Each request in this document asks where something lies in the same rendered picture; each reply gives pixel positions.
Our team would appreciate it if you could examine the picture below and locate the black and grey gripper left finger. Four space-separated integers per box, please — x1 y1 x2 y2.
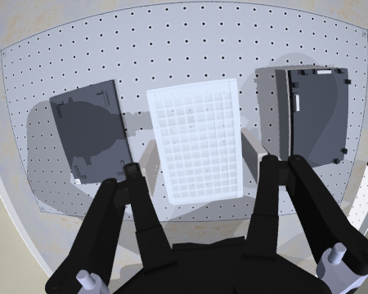
45 140 190 294

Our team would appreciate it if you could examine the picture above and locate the white well plate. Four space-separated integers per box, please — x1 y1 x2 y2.
146 78 243 205

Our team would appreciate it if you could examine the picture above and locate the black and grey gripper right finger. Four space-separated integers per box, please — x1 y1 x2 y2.
233 127 368 294

